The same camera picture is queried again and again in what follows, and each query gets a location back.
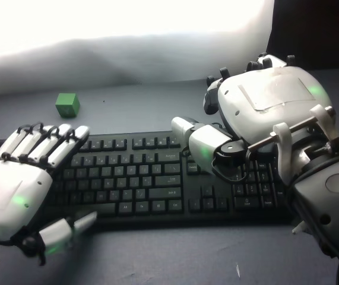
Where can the white backdrop sheet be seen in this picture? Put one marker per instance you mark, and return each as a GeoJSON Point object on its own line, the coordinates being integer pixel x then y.
{"type": "Point", "coordinates": [68, 59]}

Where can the grey table cloth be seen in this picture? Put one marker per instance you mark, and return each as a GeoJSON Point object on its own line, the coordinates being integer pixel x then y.
{"type": "Point", "coordinates": [157, 258]}

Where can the black backdrop cloth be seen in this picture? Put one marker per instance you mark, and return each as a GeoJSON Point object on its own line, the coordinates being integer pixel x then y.
{"type": "Point", "coordinates": [320, 29]}

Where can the black computer keyboard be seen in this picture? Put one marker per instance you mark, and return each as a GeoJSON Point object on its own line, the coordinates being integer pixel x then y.
{"type": "Point", "coordinates": [127, 178]}

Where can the green cube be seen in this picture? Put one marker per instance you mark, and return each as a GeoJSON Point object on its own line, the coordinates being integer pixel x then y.
{"type": "Point", "coordinates": [66, 104]}

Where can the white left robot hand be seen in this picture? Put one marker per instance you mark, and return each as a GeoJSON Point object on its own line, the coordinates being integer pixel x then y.
{"type": "Point", "coordinates": [12, 190]}

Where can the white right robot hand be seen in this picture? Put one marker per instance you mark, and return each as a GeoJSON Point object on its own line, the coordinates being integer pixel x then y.
{"type": "Point", "coordinates": [276, 98]}

